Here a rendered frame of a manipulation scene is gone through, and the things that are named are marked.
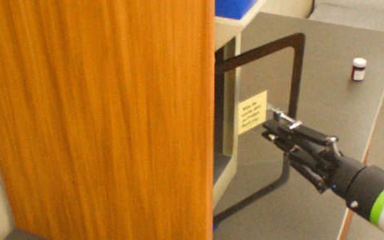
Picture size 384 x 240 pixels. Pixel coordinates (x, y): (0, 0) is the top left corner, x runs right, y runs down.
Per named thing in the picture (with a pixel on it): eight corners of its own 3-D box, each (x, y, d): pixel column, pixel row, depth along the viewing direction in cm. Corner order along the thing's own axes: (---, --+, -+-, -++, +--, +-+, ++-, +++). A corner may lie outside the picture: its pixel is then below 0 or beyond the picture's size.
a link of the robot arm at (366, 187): (371, 196, 88) (362, 235, 93) (412, 167, 94) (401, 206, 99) (342, 177, 92) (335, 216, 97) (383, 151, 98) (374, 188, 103)
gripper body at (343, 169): (368, 193, 101) (330, 169, 107) (376, 158, 96) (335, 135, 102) (342, 211, 97) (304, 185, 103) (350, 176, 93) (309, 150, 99)
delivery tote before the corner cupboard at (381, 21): (298, 65, 383) (303, 22, 364) (315, 42, 413) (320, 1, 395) (385, 83, 360) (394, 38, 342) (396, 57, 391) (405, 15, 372)
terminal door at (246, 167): (187, 237, 115) (182, 76, 93) (286, 179, 130) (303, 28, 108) (189, 240, 115) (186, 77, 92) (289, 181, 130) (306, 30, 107)
